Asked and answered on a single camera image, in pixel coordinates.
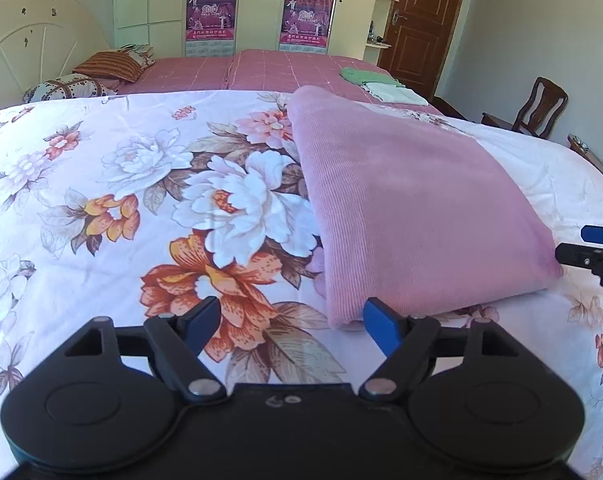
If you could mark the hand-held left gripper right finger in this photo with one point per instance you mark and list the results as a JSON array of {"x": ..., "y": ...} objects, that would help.
[{"x": 381, "y": 322}]

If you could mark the pink towel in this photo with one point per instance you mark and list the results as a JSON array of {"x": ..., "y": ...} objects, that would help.
[{"x": 406, "y": 200}]

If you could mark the brown striped pillow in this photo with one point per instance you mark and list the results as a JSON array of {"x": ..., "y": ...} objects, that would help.
[{"x": 108, "y": 65}]

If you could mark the purple wall poster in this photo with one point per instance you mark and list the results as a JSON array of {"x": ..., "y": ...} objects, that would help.
[
  {"x": 211, "y": 20},
  {"x": 305, "y": 22}
]

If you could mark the brown wooden door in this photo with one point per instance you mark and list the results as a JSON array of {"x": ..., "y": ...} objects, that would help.
[{"x": 421, "y": 35}]

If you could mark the white floral duvet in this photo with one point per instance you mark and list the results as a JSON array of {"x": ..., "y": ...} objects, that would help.
[{"x": 131, "y": 185}]

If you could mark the green folded cloth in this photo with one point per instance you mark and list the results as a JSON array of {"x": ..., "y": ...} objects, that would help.
[{"x": 361, "y": 76}]

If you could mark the cream corner shelf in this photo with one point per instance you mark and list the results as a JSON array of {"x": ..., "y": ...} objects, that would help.
[{"x": 380, "y": 45}]

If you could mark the white round headboard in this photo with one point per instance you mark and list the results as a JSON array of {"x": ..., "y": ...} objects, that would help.
[{"x": 31, "y": 35}]

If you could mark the dark wooden chair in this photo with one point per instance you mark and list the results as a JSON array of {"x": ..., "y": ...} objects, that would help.
[{"x": 541, "y": 105}]

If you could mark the pink checked bed sheet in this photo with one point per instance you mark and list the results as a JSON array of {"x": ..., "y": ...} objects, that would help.
[{"x": 261, "y": 70}]

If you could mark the white folded cloth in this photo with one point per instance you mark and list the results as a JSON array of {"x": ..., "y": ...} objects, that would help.
[{"x": 396, "y": 94}]

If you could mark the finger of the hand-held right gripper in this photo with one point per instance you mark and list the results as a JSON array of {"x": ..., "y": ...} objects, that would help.
[
  {"x": 581, "y": 255},
  {"x": 601, "y": 235}
]

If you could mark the white brown patterned pillow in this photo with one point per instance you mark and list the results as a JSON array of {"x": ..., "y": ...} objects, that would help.
[
  {"x": 144, "y": 57},
  {"x": 66, "y": 87}
]

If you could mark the cream wardrobe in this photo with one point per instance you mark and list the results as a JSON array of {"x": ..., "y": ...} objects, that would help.
[{"x": 151, "y": 10}]

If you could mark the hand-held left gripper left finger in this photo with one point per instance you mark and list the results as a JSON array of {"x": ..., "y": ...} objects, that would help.
[{"x": 204, "y": 325}]

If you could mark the brown wooden furniture edge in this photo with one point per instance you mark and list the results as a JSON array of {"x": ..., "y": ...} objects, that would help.
[{"x": 594, "y": 157}]

